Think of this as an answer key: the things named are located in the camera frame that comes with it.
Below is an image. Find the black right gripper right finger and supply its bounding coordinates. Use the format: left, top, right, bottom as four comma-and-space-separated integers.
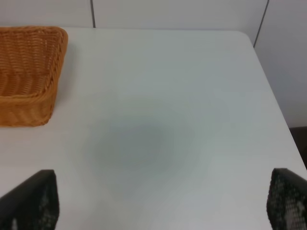
266, 168, 307, 230

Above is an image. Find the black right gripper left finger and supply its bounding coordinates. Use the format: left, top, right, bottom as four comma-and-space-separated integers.
0, 170, 59, 230

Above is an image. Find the orange wicker basket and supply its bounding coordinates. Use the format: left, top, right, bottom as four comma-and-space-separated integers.
0, 26, 68, 127

